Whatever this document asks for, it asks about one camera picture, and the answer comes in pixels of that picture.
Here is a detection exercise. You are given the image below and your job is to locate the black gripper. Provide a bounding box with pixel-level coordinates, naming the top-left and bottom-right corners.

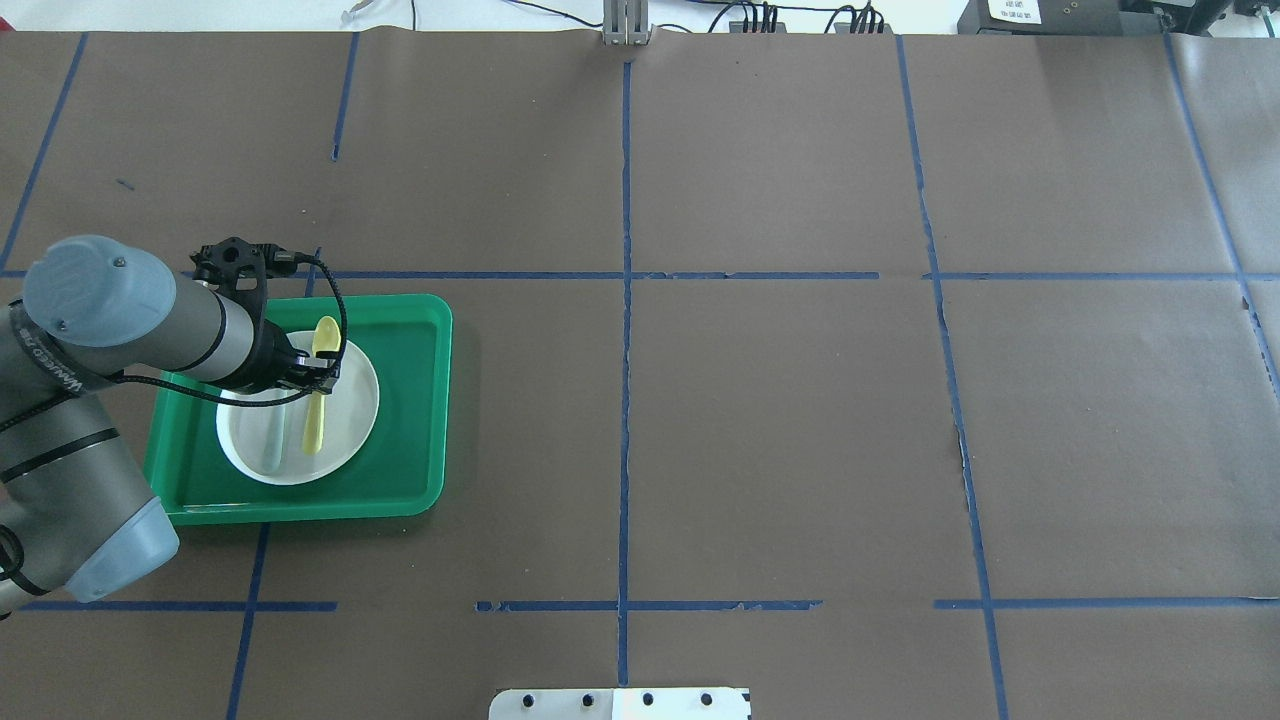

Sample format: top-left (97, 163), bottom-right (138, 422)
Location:
top-left (252, 318), bottom-right (343, 395)

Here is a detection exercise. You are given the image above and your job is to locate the yellow plastic spoon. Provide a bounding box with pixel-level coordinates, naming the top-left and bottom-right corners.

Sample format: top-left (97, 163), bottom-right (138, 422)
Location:
top-left (301, 316), bottom-right (343, 456)

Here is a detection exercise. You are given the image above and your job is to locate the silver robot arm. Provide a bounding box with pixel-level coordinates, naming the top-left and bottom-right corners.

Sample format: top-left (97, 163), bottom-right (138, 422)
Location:
top-left (1, 234), bottom-right (344, 616)

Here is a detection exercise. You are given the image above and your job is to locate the white round plate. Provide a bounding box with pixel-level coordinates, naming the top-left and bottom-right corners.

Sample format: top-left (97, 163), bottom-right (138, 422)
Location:
top-left (215, 341), bottom-right (380, 486)

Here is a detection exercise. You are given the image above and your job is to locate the green plastic tray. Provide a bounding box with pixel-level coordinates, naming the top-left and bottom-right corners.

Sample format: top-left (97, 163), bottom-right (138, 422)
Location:
top-left (143, 293), bottom-right (453, 525)

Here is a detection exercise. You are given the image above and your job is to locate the black power strip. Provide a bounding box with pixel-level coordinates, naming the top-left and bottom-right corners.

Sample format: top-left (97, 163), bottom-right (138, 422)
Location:
top-left (708, 1), bottom-right (893, 35)

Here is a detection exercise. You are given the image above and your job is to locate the black mini computer box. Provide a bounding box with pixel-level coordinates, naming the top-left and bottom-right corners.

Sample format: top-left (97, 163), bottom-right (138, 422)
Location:
top-left (956, 1), bottom-right (1123, 37)

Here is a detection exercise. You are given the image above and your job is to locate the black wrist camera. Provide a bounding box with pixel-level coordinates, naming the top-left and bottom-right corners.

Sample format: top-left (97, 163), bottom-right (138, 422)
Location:
top-left (189, 237), bottom-right (301, 297)

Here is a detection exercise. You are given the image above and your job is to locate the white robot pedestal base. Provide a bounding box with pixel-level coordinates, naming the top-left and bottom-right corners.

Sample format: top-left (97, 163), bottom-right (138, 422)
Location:
top-left (488, 685), bottom-right (753, 719)

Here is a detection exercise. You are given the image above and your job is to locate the aluminium frame post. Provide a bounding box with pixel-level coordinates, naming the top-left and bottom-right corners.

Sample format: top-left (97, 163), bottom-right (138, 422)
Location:
top-left (602, 0), bottom-right (653, 46)

